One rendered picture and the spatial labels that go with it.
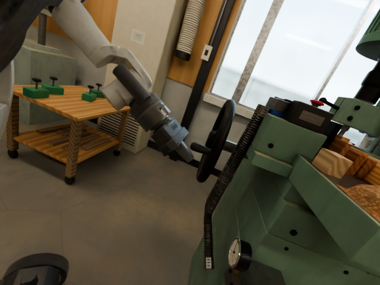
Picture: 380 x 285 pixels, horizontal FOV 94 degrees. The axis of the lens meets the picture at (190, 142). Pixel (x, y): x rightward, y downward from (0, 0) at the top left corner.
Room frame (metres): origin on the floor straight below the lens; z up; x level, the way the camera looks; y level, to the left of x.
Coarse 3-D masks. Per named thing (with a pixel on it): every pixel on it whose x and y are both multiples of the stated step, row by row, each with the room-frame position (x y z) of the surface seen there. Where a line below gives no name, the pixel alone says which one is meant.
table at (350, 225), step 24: (264, 168) 0.40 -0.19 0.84; (288, 168) 0.40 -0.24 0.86; (312, 168) 0.35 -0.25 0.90; (312, 192) 0.31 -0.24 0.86; (336, 192) 0.27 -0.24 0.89; (336, 216) 0.24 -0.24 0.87; (360, 216) 0.22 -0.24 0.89; (336, 240) 0.22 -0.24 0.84; (360, 240) 0.20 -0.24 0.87; (360, 264) 0.19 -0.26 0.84
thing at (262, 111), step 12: (264, 108) 0.47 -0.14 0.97; (252, 120) 0.51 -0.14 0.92; (252, 132) 0.46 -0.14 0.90; (240, 144) 0.50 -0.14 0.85; (240, 156) 0.46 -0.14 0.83; (228, 168) 0.46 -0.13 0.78; (228, 180) 0.45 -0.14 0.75; (216, 192) 0.45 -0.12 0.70; (216, 204) 0.45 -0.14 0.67; (204, 216) 0.44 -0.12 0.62; (204, 228) 0.41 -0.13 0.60; (204, 240) 0.38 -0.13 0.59; (204, 252) 0.38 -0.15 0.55; (204, 264) 0.34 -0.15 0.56
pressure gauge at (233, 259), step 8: (240, 240) 0.32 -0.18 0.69; (232, 248) 0.33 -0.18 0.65; (240, 248) 0.30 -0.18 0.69; (248, 248) 0.31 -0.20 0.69; (232, 256) 0.31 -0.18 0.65; (240, 256) 0.29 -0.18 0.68; (248, 256) 0.29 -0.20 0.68; (232, 264) 0.29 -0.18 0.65; (240, 264) 0.28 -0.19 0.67; (248, 264) 0.28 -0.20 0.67
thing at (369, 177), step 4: (376, 168) 0.40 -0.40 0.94; (372, 172) 0.40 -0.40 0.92; (376, 172) 0.39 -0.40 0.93; (368, 176) 0.40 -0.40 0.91; (372, 176) 0.39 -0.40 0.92; (376, 176) 0.39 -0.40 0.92; (368, 180) 0.39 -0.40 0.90; (372, 180) 0.39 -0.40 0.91; (376, 180) 0.38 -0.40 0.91; (372, 184) 0.38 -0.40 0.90; (376, 184) 0.38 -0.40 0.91
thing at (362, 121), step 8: (336, 104) 0.58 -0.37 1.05; (344, 104) 0.55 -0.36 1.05; (352, 104) 0.53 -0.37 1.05; (360, 104) 0.53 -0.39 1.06; (368, 104) 0.53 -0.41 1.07; (336, 112) 0.56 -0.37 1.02; (344, 112) 0.54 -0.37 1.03; (352, 112) 0.53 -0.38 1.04; (360, 112) 0.53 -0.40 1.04; (368, 112) 0.53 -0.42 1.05; (376, 112) 0.53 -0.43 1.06; (336, 120) 0.54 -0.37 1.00; (344, 120) 0.53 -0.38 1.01; (352, 120) 0.53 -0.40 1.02; (360, 120) 0.53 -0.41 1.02; (368, 120) 0.53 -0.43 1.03; (376, 120) 0.53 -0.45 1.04; (344, 128) 0.56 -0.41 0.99; (360, 128) 0.53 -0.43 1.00; (368, 128) 0.53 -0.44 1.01; (376, 128) 0.53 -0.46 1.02; (376, 136) 0.54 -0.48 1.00
